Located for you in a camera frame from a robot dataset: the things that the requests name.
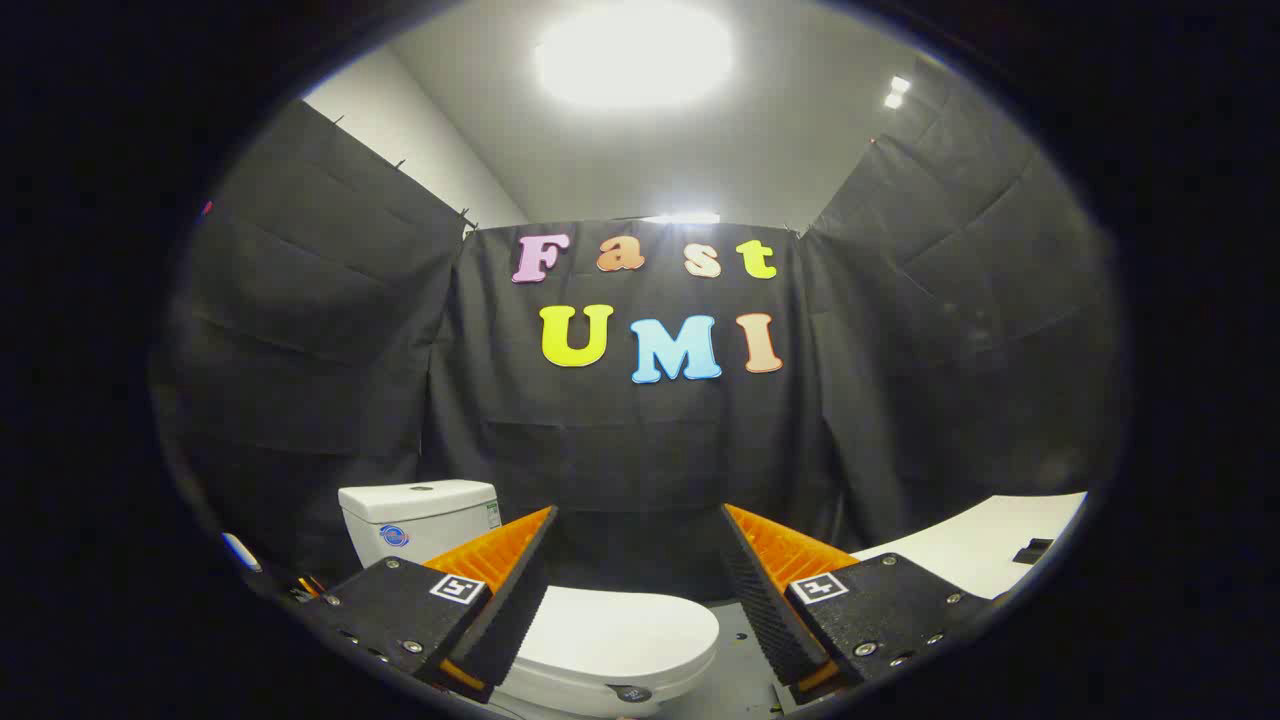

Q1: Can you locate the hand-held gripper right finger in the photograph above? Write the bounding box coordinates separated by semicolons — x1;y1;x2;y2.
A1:
718;503;993;705

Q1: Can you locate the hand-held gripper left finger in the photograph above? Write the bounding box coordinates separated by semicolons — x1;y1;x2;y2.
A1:
298;505;559;705

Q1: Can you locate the white toilet lid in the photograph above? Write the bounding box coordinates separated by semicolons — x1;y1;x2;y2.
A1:
497;585;721;693

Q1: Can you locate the white ceramic toilet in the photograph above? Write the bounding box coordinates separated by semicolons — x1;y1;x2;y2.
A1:
338;480;721;720

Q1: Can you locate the black backdrop cloth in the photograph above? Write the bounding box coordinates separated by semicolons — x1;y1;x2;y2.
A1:
150;60;1131;601

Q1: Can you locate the white grey drawer cabinet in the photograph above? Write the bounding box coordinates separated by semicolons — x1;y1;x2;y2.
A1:
850;492;1089;601

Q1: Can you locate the round ceiling light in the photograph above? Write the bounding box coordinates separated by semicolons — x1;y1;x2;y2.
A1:
535;0;736;109

